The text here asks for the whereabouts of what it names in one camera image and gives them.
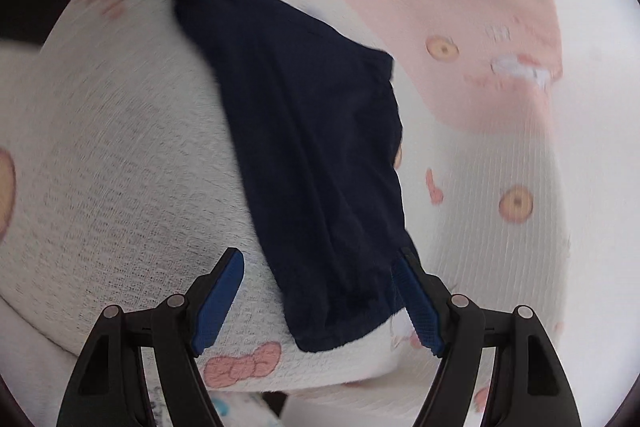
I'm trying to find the navy shorts with white stripes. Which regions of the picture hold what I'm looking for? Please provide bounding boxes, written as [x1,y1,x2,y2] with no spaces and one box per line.
[170,0,423,354]

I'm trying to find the pink and cream printed blanket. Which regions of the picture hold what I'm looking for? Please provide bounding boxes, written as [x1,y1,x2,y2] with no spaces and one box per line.
[0,0,573,413]

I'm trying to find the white printed cloth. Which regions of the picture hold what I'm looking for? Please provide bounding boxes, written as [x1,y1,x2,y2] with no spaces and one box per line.
[150,388,287,427]

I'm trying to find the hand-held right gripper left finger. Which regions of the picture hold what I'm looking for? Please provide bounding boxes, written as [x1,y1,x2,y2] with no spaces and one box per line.
[56,247,246,427]

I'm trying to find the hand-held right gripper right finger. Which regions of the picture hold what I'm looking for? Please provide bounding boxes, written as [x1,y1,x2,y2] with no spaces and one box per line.
[387,247,583,427]

